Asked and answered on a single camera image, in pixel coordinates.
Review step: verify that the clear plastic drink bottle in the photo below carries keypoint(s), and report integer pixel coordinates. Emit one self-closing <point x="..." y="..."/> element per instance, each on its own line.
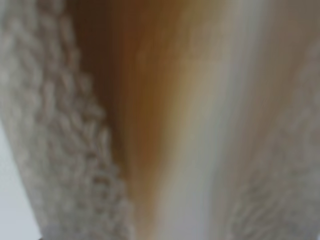
<point x="165" y="119"/>

